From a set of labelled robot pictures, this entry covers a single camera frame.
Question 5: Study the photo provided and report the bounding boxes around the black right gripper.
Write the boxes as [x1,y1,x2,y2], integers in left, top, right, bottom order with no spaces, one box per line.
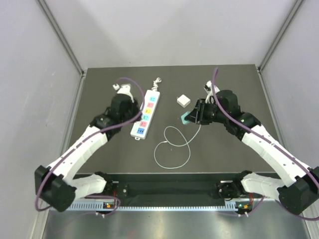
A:
[185,99,228,125]

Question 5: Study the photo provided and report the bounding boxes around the teal USB charger plug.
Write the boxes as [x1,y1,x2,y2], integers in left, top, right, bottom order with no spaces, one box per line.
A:
[180,111,190,125]

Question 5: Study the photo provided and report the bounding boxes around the white power strip coloured sockets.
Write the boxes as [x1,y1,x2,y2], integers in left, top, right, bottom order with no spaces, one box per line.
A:
[130,90,160,140]

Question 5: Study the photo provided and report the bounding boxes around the teal charging cable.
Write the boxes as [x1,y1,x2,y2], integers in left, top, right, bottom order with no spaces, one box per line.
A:
[154,123,202,169]

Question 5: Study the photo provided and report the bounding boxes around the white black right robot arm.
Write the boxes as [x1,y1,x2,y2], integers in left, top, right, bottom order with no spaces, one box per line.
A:
[185,90,319,215]

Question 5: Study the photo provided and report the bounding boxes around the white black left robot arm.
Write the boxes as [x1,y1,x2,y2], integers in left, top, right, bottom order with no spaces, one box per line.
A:
[34,94,141,212]

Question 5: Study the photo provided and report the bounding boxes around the white square charger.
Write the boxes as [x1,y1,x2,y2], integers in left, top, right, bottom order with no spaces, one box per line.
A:
[176,95,191,108]

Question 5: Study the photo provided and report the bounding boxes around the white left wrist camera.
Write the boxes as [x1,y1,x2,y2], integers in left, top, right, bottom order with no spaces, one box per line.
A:
[113,84,133,99]

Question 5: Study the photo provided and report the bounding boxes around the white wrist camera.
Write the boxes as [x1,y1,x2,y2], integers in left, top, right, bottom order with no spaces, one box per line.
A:
[113,84,133,99]
[204,81,220,100]

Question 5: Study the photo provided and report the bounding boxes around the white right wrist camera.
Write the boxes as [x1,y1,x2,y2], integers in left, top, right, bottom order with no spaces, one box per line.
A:
[204,81,220,100]

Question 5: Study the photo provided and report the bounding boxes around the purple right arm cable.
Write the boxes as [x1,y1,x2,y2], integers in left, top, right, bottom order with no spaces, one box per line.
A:
[211,67,319,222]

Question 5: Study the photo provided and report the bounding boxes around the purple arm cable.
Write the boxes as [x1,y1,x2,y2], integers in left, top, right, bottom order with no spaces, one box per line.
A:
[211,67,319,222]
[34,77,147,212]

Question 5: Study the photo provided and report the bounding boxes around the white coiled power strip cord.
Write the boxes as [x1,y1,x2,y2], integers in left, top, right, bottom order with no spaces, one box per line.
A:
[151,77,163,91]

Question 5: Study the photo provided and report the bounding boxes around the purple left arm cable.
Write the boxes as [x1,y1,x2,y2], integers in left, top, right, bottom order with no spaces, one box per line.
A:
[34,77,147,212]

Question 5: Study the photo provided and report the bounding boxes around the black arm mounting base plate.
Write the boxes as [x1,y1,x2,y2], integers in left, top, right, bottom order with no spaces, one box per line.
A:
[84,173,265,201]

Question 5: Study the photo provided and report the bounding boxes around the grey slotted cable duct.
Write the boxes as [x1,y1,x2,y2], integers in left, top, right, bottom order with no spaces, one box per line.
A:
[66,200,252,212]

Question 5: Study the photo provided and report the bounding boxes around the aluminium frame post left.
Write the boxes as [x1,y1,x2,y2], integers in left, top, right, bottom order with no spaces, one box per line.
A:
[36,0,85,76]

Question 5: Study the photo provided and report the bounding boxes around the aluminium frame post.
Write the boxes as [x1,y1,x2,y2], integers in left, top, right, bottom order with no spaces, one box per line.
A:
[257,0,305,74]
[36,0,85,76]

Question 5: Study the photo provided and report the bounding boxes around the aluminium frame post right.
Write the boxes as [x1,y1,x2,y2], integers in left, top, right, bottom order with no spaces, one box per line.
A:
[257,0,305,74]

